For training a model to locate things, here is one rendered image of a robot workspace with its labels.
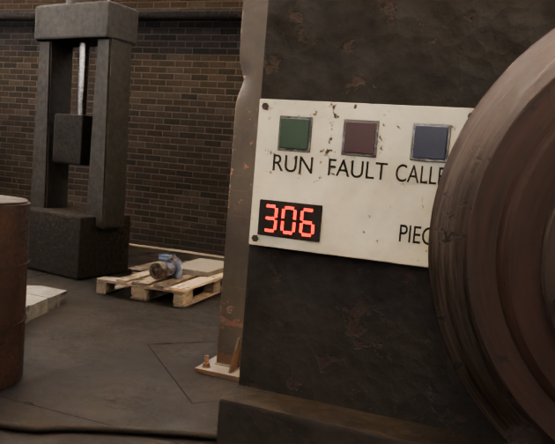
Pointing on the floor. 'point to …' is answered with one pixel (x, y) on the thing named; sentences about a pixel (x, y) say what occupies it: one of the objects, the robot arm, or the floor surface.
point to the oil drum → (3, 289)
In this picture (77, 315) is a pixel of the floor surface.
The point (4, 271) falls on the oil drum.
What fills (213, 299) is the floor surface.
